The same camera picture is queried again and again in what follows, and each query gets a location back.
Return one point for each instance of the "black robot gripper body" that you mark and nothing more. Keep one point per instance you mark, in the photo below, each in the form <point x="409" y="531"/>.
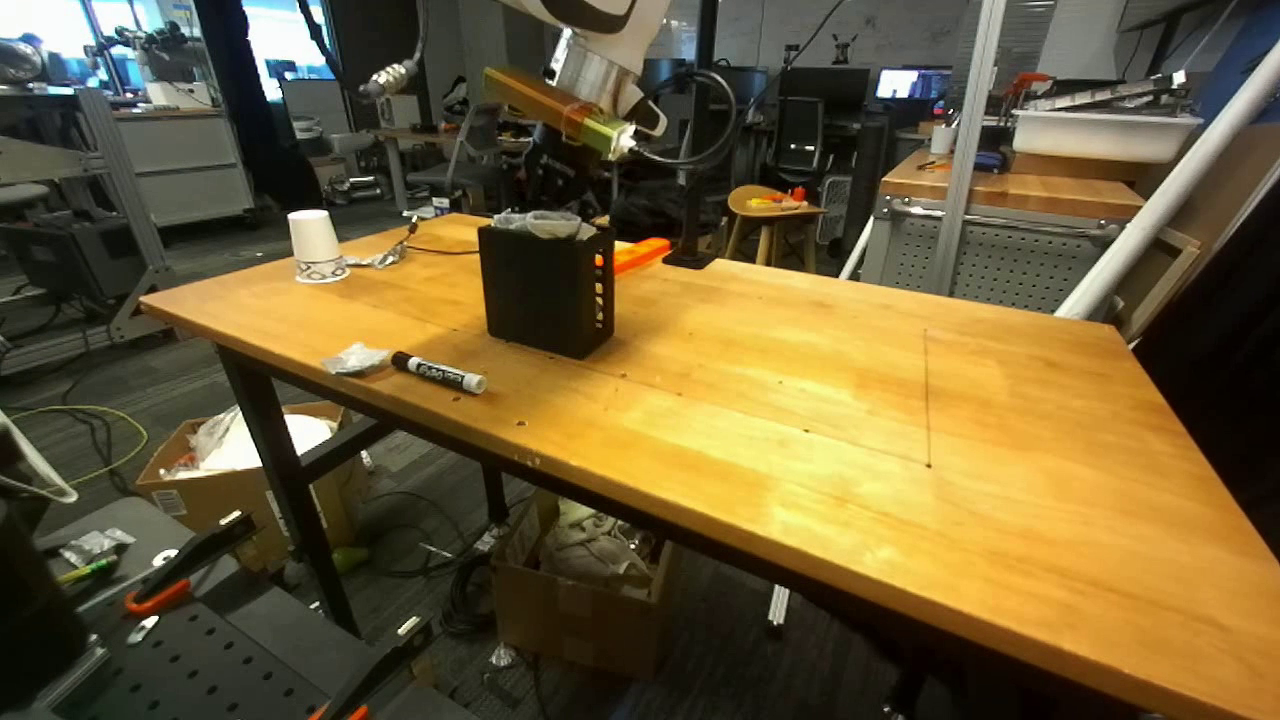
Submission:
<point x="550" y="174"/>

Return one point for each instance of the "white cloth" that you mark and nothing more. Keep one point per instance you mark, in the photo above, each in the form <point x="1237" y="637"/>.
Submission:
<point x="544" y="226"/>

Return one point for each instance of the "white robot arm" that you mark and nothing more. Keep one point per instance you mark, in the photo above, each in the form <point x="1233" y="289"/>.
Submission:
<point x="595" y="92"/>

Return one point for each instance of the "black box container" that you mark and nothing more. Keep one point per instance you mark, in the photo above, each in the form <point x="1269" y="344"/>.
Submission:
<point x="550" y="294"/>

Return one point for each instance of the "cardboard box under table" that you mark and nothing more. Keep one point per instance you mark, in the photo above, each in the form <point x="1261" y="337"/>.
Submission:
<point x="608" y="627"/>

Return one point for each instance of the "cardboard box with plastic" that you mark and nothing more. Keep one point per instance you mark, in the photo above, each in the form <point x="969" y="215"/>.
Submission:
<point x="211" y="471"/>

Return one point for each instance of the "orange rectangular block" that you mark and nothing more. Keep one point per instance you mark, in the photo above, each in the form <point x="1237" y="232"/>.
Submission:
<point x="639" y="255"/>

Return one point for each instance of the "black and white marker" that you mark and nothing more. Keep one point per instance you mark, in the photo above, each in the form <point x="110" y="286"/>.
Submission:
<point x="438" y="372"/>

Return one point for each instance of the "round wooden stool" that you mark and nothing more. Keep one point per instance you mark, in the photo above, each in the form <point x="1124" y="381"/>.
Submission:
<point x="771" y="215"/>

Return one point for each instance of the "crumpled plastic wrapper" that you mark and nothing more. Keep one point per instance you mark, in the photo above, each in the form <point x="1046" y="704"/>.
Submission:
<point x="356" y="361"/>

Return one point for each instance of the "white plastic bin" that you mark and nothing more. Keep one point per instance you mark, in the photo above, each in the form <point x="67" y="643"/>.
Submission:
<point x="1129" y="136"/>

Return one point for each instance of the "orange handled clamp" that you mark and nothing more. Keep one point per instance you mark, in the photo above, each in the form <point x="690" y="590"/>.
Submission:
<point x="173" y="580"/>

